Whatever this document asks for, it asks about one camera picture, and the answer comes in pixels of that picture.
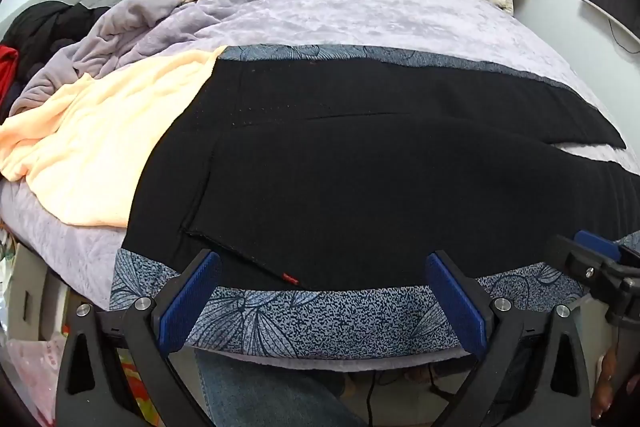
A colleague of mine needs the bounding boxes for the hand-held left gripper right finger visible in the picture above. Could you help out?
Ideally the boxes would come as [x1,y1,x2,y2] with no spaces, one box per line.
[424,249,593,427]

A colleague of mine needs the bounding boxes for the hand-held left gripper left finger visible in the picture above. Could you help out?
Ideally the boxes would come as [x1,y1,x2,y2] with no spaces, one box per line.
[55,249,223,427]

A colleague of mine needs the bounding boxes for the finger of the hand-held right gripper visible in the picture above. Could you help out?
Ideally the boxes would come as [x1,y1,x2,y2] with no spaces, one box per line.
[544,230,640,294]

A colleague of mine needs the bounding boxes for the black pants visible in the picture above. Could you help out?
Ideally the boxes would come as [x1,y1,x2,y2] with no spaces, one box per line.
[122,57,640,293]

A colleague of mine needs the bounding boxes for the person's bare foot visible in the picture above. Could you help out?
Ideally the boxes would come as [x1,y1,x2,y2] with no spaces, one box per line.
[590,347,618,423]

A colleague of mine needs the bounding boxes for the person's jeans leg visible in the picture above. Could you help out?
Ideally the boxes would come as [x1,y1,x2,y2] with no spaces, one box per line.
[195,349,372,427]

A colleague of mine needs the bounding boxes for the grey floral patterned cloth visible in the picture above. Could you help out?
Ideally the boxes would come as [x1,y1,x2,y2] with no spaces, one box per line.
[109,45,640,360]

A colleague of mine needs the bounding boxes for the white storage box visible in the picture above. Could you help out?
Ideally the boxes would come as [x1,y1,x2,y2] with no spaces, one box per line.
[9,246,72,344]

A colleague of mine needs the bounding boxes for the pink plastic bag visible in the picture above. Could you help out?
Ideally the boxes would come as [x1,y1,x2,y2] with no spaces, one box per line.
[4,332,70,410]

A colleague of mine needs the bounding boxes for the peach fleece blanket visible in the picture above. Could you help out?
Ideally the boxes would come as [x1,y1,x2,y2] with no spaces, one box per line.
[0,46,228,229]

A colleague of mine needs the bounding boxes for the crumpled lilac fleece blanket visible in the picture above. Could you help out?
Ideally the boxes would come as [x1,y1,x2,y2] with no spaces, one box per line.
[9,0,307,118]

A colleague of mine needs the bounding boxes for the red garment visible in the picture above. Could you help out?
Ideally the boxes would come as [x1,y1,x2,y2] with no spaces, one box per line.
[0,46,21,108]

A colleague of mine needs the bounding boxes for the lilac plush bedspread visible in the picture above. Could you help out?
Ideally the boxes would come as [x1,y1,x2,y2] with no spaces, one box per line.
[0,0,640,370]

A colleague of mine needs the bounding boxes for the pile of black clothes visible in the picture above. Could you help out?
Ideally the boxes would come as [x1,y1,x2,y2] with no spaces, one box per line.
[0,0,112,84]

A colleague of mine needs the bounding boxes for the black floor cable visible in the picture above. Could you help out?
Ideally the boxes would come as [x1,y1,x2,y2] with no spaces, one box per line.
[366,369,383,427]

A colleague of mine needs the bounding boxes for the black monitor cable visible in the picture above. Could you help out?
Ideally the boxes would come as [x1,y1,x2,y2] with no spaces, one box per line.
[607,19,640,54]

